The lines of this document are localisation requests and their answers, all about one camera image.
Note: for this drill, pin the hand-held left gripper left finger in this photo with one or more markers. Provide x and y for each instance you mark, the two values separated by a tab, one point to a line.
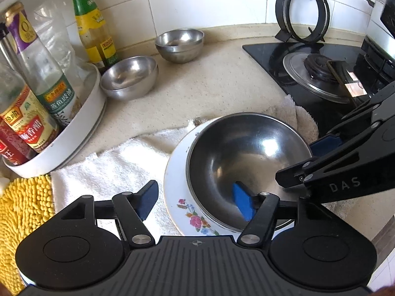
148	199

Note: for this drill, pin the small white plate multicolour flowers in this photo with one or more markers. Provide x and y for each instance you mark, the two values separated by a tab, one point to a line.
177	191

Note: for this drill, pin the yellow chenille mat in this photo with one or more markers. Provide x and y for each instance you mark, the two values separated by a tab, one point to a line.
24	215

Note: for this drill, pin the black stove burner grate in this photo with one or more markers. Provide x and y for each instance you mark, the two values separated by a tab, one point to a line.
379	61

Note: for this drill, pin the black range hood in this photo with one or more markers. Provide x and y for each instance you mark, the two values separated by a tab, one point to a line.
390	15

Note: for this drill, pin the beige terry towel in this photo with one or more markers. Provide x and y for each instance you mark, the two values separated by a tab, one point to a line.
302	120

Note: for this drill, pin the smartphone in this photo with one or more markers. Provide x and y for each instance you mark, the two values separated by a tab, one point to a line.
345	77

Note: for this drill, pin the white terry towel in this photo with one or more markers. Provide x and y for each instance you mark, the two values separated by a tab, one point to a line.
123	166

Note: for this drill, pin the vinegar bottle yellow cap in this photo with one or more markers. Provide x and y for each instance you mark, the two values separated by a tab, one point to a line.
27	120

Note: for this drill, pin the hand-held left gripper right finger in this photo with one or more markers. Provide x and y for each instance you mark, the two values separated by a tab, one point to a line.
243	202

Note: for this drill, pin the green label bottle yellow cap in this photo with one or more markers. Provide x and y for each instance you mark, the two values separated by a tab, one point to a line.
92	27

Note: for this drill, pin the stainless steel bowl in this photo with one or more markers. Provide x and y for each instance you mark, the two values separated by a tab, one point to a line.
179	41
129	74
240	154

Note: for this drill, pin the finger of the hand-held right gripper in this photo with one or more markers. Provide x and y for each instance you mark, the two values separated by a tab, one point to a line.
293	172
327	145

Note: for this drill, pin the soy sauce bottle red label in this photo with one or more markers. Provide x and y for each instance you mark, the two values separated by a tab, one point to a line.
12	151

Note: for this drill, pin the white two-tier turntable rack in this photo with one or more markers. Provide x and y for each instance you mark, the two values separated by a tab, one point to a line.
83	123

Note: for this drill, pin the purple label bottle gold cap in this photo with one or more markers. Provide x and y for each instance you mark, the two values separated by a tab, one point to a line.
40	67

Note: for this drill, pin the black glass gas stove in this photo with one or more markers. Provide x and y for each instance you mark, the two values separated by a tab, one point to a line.
271	58

